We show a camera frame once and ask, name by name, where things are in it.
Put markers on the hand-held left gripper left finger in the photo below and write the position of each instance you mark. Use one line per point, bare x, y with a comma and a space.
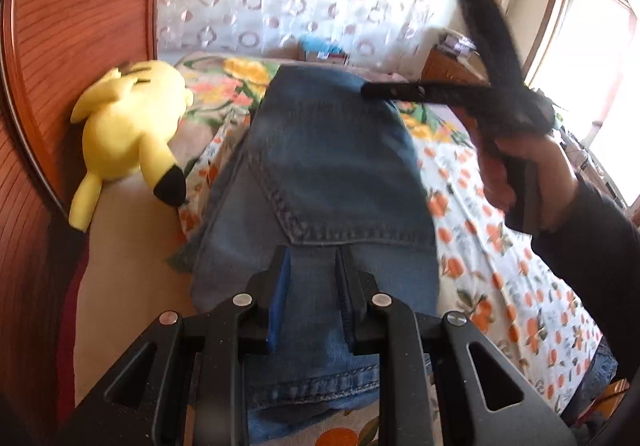
280, 296

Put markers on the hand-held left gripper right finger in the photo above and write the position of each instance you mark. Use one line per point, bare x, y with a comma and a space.
342, 306

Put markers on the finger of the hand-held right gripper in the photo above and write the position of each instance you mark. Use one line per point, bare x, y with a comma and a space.
420, 91

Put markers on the blue denim pants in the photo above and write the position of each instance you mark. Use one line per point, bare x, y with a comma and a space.
325, 165

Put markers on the person's right forearm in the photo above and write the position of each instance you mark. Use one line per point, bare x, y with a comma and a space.
595, 276

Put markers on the person's right hand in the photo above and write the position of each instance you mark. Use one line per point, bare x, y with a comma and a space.
555, 186

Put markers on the wooden side cabinet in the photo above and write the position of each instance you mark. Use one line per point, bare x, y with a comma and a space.
442, 68

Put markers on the stack of papers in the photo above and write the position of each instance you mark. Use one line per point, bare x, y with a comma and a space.
455, 43

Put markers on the wooden-framed window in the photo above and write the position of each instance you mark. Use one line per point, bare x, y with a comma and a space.
590, 50

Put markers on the small box with blue packet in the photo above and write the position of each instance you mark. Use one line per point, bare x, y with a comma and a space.
325, 53

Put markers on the orange-print bed sheet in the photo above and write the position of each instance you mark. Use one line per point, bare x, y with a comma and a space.
480, 246

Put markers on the beige mattress cover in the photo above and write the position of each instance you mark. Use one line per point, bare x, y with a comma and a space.
125, 276

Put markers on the yellow plush toy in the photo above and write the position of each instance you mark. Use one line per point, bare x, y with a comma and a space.
130, 125

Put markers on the wooden louvered wardrobe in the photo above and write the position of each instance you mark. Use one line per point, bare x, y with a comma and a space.
75, 0

